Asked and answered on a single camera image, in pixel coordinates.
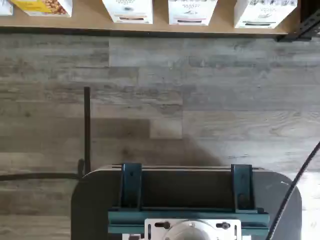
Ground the black floor cable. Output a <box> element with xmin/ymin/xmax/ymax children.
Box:
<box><xmin>0</xmin><ymin>158</ymin><xmax>85</xmax><ymax>183</ymax></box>

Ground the yellow white Purely Elizabeth box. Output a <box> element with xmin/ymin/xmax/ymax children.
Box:
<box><xmin>10</xmin><ymin>0</ymin><xmax>73</xmax><ymax>18</ymax></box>

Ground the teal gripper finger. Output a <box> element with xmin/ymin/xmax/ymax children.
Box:
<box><xmin>119</xmin><ymin>163</ymin><xmax>143</xmax><ymax>210</ymax></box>
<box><xmin>230</xmin><ymin>163</ymin><xmax>256</xmax><ymax>211</ymax></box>

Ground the wooden shelf board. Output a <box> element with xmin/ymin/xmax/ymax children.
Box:
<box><xmin>0</xmin><ymin>0</ymin><xmax>302</xmax><ymax>35</ymax></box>

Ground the white box dark green strip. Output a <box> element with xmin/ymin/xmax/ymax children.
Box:
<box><xmin>234</xmin><ymin>0</ymin><xmax>299</xmax><ymax>29</ymax></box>

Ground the white box orange strip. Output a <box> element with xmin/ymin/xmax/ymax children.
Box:
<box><xmin>101</xmin><ymin>0</ymin><xmax>154</xmax><ymax>25</ymax></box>

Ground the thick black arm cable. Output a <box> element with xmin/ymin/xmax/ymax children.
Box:
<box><xmin>268</xmin><ymin>141</ymin><xmax>320</xmax><ymax>240</ymax></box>

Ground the dark grey rounded base plate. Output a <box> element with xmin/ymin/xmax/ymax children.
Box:
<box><xmin>71</xmin><ymin>166</ymin><xmax>303</xmax><ymax>240</ymax></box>

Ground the white box pink strip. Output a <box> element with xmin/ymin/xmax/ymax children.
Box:
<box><xmin>168</xmin><ymin>0</ymin><xmax>219</xmax><ymax>26</ymax></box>

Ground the thin black rod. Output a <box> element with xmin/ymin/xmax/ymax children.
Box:
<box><xmin>83</xmin><ymin>86</ymin><xmax>92</xmax><ymax>173</ymax></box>

